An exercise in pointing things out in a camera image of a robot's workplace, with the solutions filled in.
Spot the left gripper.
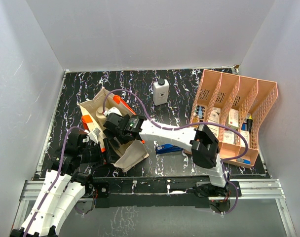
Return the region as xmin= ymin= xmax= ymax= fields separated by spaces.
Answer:
xmin=78 ymin=138 xmax=122 ymax=170

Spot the yellow highlighter marker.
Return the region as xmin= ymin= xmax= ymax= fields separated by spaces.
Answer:
xmin=246 ymin=114 xmax=253 ymax=133

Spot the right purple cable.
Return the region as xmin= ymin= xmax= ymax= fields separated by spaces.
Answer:
xmin=102 ymin=88 xmax=251 ymax=215

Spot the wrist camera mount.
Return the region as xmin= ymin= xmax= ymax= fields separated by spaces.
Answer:
xmin=103 ymin=107 xmax=122 ymax=117
xmin=88 ymin=128 xmax=101 ymax=144

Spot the white square bottle black cap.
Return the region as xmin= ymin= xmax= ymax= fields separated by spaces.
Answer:
xmin=153 ymin=79 xmax=169 ymax=106

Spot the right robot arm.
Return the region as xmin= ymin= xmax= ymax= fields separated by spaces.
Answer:
xmin=103 ymin=112 xmax=230 ymax=196

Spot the yellow spiral notebook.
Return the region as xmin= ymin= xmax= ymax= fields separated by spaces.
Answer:
xmin=191 ymin=116 xmax=202 ymax=128

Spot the orange bag handle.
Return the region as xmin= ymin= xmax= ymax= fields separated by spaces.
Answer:
xmin=79 ymin=91 xmax=147 ymax=157

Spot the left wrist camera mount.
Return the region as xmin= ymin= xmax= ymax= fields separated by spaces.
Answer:
xmin=88 ymin=128 xmax=101 ymax=144

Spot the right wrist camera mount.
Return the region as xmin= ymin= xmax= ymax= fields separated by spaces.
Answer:
xmin=103 ymin=107 xmax=122 ymax=117

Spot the metal base rail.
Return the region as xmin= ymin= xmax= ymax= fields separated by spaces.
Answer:
xmin=19 ymin=176 xmax=286 ymax=209

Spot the pink desk organizer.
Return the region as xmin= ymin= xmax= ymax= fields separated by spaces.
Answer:
xmin=190 ymin=70 xmax=278 ymax=168

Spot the purple cable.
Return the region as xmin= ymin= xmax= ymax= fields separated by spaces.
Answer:
xmin=102 ymin=88 xmax=251 ymax=215
xmin=21 ymin=126 xmax=88 ymax=237

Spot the blue small bottle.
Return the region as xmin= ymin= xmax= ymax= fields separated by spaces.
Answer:
xmin=196 ymin=105 xmax=205 ymax=119

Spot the blue stapler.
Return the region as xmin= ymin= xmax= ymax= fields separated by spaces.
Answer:
xmin=155 ymin=144 xmax=183 ymax=155

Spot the white medicine box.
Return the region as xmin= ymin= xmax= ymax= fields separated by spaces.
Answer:
xmin=208 ymin=108 xmax=221 ymax=138

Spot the red white box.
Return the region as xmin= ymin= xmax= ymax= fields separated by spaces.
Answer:
xmin=226 ymin=109 xmax=239 ymax=129

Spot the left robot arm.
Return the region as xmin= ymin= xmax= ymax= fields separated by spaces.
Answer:
xmin=10 ymin=126 xmax=110 ymax=237

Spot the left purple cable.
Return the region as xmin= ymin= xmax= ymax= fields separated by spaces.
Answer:
xmin=21 ymin=126 xmax=88 ymax=237

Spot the canvas tote bag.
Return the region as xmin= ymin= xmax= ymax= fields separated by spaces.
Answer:
xmin=78 ymin=88 xmax=149 ymax=172

